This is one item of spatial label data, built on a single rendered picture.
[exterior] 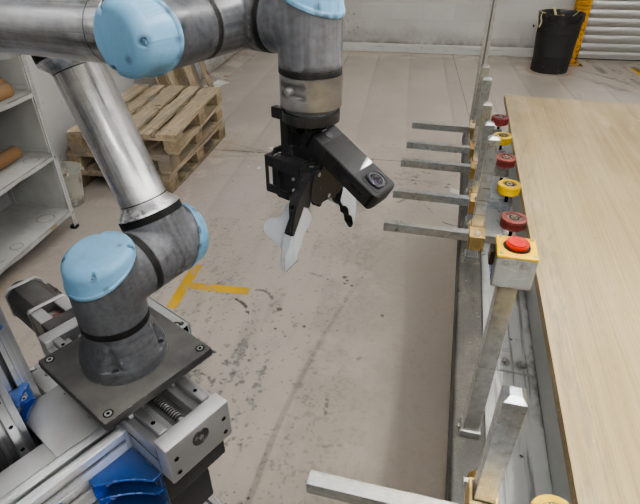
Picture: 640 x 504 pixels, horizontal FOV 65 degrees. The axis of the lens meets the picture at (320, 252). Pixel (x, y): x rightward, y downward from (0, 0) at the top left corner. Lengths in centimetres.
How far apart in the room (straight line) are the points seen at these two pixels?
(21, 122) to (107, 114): 262
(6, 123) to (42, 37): 291
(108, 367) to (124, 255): 21
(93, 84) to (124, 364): 46
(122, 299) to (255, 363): 157
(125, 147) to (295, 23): 43
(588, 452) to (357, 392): 132
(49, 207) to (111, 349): 284
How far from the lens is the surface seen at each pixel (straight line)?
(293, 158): 65
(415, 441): 214
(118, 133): 91
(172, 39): 55
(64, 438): 105
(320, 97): 60
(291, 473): 203
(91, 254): 88
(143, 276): 88
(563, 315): 137
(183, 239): 93
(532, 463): 140
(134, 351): 93
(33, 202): 378
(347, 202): 71
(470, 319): 159
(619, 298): 150
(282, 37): 60
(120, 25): 54
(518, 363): 162
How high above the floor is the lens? 171
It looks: 34 degrees down
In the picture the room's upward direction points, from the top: straight up
